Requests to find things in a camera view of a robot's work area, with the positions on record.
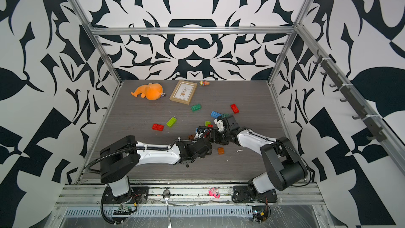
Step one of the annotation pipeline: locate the blue lego brick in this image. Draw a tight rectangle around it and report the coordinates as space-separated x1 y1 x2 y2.
211 111 222 119

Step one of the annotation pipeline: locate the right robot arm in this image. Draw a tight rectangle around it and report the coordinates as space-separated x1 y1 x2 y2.
211 115 309 194

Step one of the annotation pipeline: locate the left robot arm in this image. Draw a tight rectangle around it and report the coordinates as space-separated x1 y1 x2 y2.
85 135 212 198

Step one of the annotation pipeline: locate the red lego brick far right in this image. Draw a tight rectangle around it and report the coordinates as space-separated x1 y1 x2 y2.
231 104 239 114

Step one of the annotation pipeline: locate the red lego brick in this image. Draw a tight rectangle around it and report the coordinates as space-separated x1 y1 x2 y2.
152 123 164 132
231 104 239 114

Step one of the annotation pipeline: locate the red lego brick upper left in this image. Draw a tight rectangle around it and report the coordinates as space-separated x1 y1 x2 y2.
152 123 164 132

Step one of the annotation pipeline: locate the dark green lego brick centre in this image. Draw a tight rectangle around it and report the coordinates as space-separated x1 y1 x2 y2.
190 104 202 112

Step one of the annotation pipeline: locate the metal spoon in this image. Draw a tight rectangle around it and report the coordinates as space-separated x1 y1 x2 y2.
162 189 172 228

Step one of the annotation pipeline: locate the small toy figure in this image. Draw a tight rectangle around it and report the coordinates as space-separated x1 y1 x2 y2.
199 81 210 86

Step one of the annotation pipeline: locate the orange plush toy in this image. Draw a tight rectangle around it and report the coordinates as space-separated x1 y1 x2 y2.
131 83 166 100

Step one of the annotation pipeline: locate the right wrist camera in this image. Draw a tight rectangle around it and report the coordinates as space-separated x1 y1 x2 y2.
214 117 224 132

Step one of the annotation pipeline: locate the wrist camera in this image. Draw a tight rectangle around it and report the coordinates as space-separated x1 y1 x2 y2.
214 117 224 132
194 126 210 139

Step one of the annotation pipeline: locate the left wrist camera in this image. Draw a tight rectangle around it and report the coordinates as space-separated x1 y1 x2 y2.
194 126 210 139

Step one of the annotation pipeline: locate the pink toy on rail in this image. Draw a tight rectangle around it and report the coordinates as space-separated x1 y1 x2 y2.
208 187 220 198

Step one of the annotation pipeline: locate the wooden picture frame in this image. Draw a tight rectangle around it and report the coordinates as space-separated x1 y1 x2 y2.
169 80 197 105

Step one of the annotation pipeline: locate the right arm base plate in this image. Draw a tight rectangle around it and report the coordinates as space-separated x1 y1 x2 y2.
232 185 277 203

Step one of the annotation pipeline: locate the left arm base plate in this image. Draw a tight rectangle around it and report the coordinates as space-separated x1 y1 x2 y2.
101 186 149 204

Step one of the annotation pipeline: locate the wall hook rack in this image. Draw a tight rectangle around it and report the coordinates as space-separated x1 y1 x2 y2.
314 50 388 143

